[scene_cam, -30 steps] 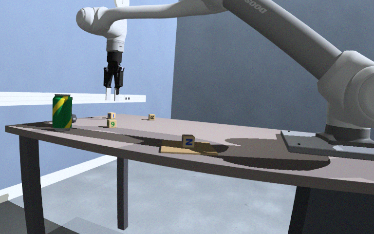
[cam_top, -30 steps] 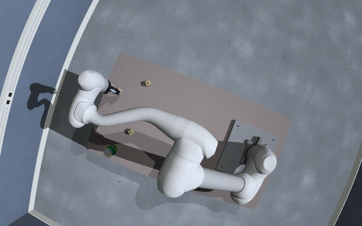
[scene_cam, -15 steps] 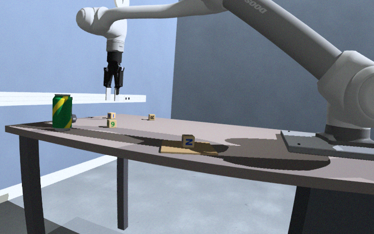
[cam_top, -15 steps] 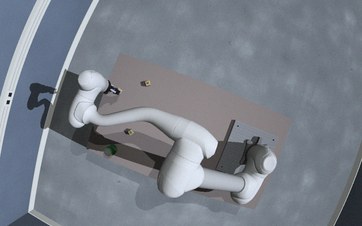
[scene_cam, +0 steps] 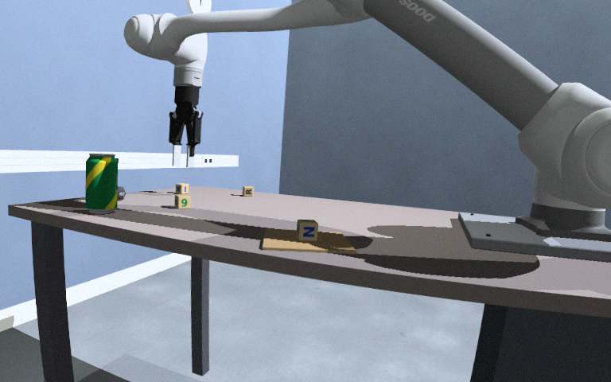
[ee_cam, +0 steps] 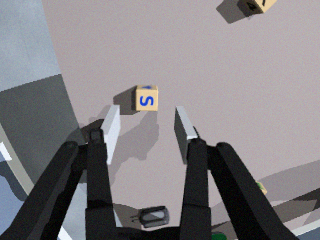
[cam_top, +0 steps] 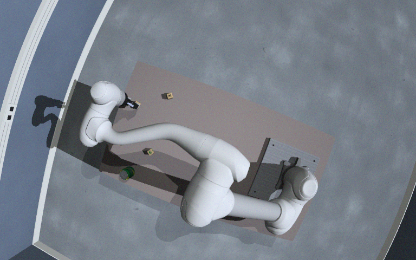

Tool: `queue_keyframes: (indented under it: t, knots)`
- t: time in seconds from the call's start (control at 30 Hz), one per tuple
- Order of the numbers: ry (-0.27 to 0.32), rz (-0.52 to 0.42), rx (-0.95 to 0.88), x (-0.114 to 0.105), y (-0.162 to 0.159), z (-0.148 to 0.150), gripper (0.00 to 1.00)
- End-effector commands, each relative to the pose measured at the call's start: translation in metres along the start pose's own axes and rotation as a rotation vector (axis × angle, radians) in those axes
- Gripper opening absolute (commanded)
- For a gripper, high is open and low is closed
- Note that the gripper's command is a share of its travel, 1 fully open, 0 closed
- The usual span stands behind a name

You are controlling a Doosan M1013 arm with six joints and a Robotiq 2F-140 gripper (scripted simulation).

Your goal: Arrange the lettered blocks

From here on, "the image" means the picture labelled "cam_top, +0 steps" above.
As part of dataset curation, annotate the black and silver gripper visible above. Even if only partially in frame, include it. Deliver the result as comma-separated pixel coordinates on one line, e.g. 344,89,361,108
121,93,140,109

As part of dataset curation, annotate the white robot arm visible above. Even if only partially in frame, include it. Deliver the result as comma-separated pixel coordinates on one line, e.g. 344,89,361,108
79,81,318,235

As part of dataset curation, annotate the green and yellow drink can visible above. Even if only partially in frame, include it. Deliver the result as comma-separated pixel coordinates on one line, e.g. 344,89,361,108
119,166,135,180

